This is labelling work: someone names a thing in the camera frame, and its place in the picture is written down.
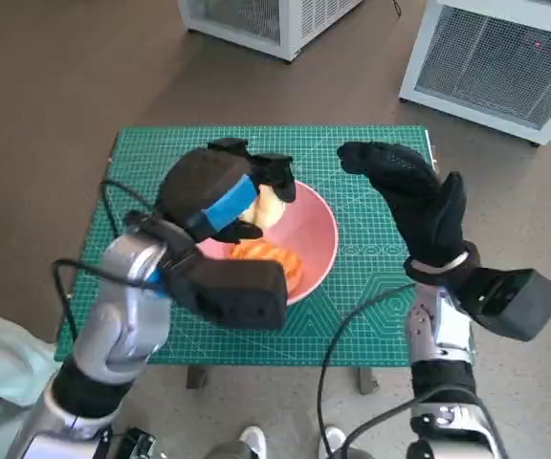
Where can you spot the white mesh cabinet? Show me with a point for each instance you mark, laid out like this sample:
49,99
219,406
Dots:
491,67
275,24

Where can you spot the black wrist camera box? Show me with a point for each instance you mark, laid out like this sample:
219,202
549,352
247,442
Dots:
514,301
237,296

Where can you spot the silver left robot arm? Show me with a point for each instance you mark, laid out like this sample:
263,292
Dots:
122,311

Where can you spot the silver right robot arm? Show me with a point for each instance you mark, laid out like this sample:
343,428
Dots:
440,344

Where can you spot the round toy bread bun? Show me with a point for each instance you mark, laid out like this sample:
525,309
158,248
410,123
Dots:
268,210

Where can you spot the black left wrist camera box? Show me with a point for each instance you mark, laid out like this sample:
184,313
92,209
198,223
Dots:
237,296

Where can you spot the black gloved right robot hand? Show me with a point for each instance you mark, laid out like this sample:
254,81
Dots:
424,210

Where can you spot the white shoe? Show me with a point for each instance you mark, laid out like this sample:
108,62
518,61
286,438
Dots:
333,442
252,442

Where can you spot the green cutting mat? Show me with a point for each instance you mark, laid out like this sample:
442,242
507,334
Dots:
151,153

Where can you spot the dark table leg bracket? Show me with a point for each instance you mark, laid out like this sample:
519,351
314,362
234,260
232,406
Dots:
367,381
196,378

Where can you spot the grey robot body shell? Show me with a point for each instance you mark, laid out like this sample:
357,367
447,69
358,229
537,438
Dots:
230,451

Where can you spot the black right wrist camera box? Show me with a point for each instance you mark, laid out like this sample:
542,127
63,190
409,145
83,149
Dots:
514,301

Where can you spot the pink bowl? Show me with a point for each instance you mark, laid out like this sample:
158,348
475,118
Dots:
314,229

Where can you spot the black electronic board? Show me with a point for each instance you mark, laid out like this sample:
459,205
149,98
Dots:
134,442

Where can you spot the oblong grilled toy bread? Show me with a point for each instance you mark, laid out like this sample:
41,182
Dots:
266,251

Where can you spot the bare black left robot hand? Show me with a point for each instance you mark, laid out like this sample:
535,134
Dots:
199,186

